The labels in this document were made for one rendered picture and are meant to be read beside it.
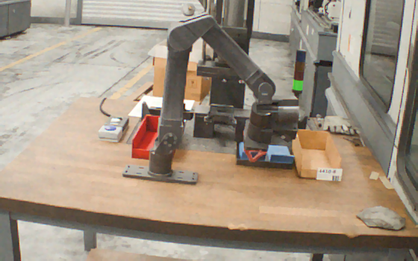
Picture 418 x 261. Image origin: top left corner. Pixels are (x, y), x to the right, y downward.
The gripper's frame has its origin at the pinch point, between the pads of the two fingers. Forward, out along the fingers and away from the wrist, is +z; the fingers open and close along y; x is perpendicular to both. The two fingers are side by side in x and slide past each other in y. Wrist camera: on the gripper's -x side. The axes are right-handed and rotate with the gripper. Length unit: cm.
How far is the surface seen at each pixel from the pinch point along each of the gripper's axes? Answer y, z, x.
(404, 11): 58, -20, -55
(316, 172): -6.0, -1.6, -18.4
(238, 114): 23.6, 8.2, 4.0
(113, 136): 8.5, 7.9, 42.6
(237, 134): 18.4, 12.3, 3.7
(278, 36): 773, 540, -113
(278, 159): -0.6, 0.2, -7.7
